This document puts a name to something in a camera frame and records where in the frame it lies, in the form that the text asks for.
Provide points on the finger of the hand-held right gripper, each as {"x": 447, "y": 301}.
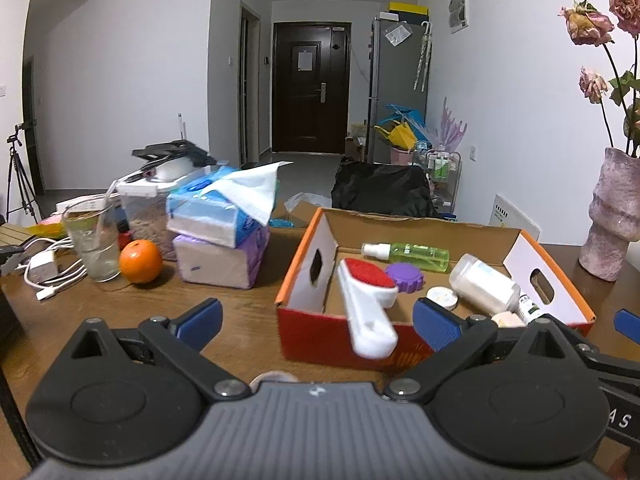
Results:
{"x": 610, "y": 357}
{"x": 629, "y": 322}

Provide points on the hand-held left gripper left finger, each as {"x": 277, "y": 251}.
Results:
{"x": 200, "y": 322}

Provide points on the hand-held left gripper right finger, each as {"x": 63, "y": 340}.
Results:
{"x": 435, "y": 322}

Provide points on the small white round jar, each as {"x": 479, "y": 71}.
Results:
{"x": 442, "y": 297}

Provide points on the purple round lid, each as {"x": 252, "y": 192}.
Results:
{"x": 407, "y": 280}

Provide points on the large white plastic bottle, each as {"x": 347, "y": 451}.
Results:
{"x": 482, "y": 282}

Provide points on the green spray bottle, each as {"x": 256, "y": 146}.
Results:
{"x": 420, "y": 255}

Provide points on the white red lint brush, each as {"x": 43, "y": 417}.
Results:
{"x": 365, "y": 305}

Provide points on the white spray bottle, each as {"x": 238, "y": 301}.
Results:
{"x": 529, "y": 307}

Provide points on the red cardboard box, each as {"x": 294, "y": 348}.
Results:
{"x": 330, "y": 330}

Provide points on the purple tissue pack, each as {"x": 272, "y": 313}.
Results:
{"x": 215, "y": 265}

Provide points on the orange fruit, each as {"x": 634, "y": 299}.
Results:
{"x": 141, "y": 262}

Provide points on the pink ceramic vase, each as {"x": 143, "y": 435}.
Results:
{"x": 612, "y": 220}

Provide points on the blue tissue pack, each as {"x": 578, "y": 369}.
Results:
{"x": 210, "y": 215}

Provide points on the clear food container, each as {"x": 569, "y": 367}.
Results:
{"x": 145, "y": 210}

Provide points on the clear drinking glass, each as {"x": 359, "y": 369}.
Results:
{"x": 92, "y": 250}

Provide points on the white flat panel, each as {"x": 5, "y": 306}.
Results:
{"x": 515, "y": 215}

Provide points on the open brown cardboard box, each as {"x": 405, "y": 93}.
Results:
{"x": 287, "y": 220}

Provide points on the large black bag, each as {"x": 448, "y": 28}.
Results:
{"x": 385, "y": 192}

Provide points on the clear straw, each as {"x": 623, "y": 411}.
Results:
{"x": 106, "y": 210}

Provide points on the trolley with bottles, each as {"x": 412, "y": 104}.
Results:
{"x": 442, "y": 170}

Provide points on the white plastic bag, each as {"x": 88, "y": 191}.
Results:
{"x": 302, "y": 202}

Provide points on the pink bin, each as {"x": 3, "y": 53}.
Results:
{"x": 401, "y": 156}

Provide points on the small white box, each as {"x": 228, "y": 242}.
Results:
{"x": 75, "y": 205}

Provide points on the black folding stand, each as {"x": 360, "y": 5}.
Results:
{"x": 175, "y": 152}

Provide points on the yellow packet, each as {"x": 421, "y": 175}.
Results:
{"x": 47, "y": 230}

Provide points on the cardboard boxes by door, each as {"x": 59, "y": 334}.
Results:
{"x": 356, "y": 142}

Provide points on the wooden slatted stool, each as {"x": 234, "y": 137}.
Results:
{"x": 15, "y": 237}

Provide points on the black tripod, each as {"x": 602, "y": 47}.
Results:
{"x": 17, "y": 170}

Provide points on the dark brown door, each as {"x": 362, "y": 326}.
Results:
{"x": 310, "y": 110}

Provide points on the grey refrigerator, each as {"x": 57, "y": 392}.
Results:
{"x": 395, "y": 80}

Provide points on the folded white umbrellas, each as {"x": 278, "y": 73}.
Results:
{"x": 424, "y": 55}

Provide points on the paper sheet on door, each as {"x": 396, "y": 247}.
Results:
{"x": 305, "y": 60}

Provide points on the clear plastic bag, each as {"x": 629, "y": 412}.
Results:
{"x": 398, "y": 33}

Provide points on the dried pink roses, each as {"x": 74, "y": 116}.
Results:
{"x": 587, "y": 22}

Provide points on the yellow black box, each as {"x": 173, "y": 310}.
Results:
{"x": 410, "y": 9}

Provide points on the white wall outlet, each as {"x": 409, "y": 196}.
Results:
{"x": 471, "y": 153}

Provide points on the purple wall decoration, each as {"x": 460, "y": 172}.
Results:
{"x": 450, "y": 127}

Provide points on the side doorway frame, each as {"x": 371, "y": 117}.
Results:
{"x": 247, "y": 85}

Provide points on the wall electrical panel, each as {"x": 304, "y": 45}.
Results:
{"x": 459, "y": 10}

